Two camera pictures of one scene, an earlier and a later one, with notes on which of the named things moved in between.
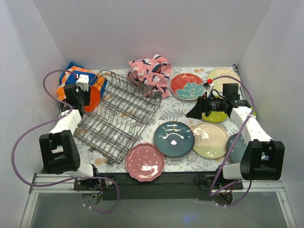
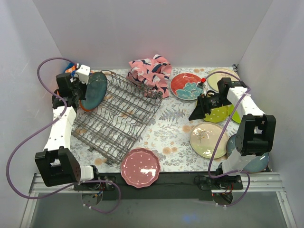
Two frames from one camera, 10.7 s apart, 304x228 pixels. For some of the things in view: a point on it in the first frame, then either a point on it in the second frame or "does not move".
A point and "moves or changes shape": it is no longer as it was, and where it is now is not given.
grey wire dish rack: (117, 118) does not move
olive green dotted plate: (215, 116) does not move
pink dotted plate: (145, 162) moves or changes shape
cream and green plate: (210, 139) does not move
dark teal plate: (174, 139) to (96, 90)
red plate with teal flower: (187, 86) does not move
